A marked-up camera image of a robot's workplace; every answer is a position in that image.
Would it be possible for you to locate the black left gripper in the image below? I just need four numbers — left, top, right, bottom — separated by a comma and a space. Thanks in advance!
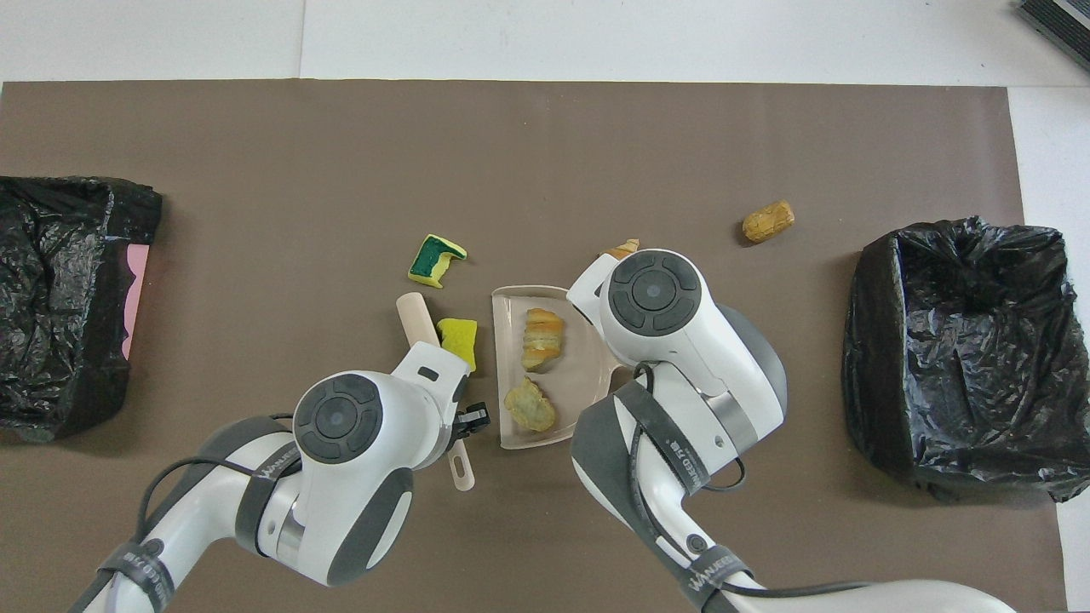
450, 375, 491, 444

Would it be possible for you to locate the round pale bread chunk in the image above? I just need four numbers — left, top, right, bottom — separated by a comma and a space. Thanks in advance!
503, 376, 558, 432

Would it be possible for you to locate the wavy yellow sponge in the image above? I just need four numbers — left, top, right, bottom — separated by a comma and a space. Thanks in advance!
436, 318, 479, 373

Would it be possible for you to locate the beige plastic dustpan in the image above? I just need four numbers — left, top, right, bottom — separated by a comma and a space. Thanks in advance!
490, 284, 635, 450

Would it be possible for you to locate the long pale bread chunk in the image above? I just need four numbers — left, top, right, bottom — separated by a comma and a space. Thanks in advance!
520, 307, 567, 372

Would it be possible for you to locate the beige brush with black bristles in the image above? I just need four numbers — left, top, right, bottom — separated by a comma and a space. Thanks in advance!
396, 292, 476, 493

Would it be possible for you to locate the yellow and green sponge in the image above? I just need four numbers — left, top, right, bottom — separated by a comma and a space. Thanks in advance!
408, 233, 468, 289

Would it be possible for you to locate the pink plastic bin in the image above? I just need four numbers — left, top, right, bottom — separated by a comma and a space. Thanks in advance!
122, 243, 151, 361

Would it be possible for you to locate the black trash bag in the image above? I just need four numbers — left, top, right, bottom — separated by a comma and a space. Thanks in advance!
0, 175, 164, 444
841, 216, 1090, 503

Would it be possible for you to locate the brown table mat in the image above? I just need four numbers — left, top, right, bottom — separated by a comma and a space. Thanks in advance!
0, 79, 1070, 613

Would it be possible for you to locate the brown bread roll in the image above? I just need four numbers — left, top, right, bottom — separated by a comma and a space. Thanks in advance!
741, 199, 796, 246

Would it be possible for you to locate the dark ribbed device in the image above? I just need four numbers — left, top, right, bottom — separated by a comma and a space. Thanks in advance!
1016, 0, 1090, 73

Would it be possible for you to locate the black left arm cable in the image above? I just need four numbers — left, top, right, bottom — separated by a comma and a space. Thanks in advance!
135, 413, 295, 546

